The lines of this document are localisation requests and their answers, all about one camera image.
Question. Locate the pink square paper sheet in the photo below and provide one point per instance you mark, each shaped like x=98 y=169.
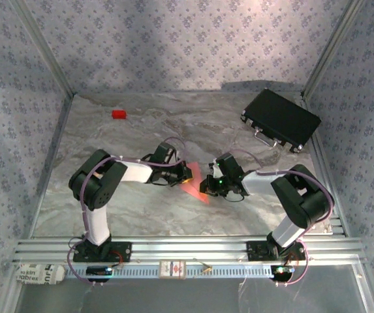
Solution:
x=193 y=187

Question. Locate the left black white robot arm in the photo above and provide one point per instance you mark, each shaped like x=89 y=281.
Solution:
x=98 y=225

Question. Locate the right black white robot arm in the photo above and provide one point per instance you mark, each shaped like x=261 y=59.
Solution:
x=258 y=182

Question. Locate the small red block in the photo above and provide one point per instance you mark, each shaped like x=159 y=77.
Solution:
x=119 y=114

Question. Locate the small brass clip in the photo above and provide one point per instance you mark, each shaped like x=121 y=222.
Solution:
x=206 y=269

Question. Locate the right black controller board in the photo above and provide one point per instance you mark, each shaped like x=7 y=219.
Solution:
x=282 y=273

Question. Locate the black controller board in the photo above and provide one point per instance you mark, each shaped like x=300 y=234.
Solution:
x=98 y=272
x=282 y=273

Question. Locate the grey flat panel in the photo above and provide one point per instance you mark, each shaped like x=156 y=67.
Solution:
x=186 y=296

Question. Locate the left black controller board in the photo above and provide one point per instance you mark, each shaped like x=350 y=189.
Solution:
x=98 y=272

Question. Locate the white label tag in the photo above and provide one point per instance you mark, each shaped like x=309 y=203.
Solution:
x=38 y=274

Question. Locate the aluminium mounting rail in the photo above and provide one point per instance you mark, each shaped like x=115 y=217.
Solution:
x=190 y=247

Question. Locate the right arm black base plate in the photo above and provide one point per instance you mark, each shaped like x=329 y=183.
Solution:
x=255 y=251

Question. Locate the small card on rail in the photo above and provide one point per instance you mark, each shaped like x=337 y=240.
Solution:
x=173 y=269

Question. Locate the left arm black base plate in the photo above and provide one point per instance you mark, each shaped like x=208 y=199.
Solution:
x=121 y=251

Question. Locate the aluminium table side rail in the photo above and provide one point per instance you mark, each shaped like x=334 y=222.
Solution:
x=56 y=146
x=323 y=159

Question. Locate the aluminium frame post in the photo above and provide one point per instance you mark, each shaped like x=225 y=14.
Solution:
x=331 y=49
x=45 y=49

